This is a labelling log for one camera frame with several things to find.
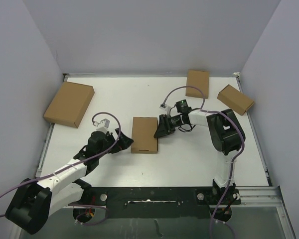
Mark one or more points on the aluminium table frame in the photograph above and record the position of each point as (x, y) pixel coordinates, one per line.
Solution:
(184, 159)

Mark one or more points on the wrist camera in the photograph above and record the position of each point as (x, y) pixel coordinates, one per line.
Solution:
(102, 126)
(166, 108)

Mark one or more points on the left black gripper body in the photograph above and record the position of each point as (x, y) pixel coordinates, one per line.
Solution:
(109, 140)

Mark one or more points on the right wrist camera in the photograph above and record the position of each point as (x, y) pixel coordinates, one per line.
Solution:
(166, 108)

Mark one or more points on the brown cardboard box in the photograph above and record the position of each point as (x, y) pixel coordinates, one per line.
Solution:
(143, 130)

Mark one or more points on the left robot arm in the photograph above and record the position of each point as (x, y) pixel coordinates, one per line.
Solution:
(36, 200)

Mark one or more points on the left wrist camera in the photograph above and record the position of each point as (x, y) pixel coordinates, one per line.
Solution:
(102, 126)

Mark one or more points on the small folded cardboard box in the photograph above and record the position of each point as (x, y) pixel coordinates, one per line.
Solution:
(235, 100)

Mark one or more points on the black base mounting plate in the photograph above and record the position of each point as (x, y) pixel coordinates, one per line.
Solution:
(156, 203)

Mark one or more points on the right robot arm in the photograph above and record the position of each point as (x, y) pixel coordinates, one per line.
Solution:
(226, 135)

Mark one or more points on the upright folded cardboard box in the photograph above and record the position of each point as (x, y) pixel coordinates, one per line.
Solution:
(200, 80)

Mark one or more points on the large folded cardboard box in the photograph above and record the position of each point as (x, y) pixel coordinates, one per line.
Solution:
(69, 104)

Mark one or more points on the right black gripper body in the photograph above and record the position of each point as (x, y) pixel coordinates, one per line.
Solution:
(175, 121)

